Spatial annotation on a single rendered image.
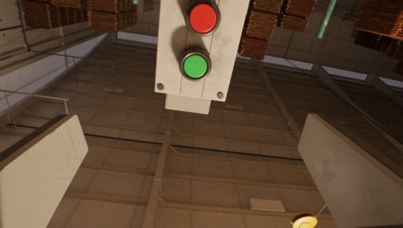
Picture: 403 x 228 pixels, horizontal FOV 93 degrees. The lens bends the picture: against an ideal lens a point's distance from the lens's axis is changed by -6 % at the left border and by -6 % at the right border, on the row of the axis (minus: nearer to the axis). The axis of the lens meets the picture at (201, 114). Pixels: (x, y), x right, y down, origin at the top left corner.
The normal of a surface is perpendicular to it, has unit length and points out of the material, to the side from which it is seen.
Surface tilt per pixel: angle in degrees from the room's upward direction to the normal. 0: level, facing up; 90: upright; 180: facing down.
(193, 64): 90
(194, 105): 90
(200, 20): 90
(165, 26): 90
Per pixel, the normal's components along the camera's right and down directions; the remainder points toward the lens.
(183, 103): 0.02, 0.49
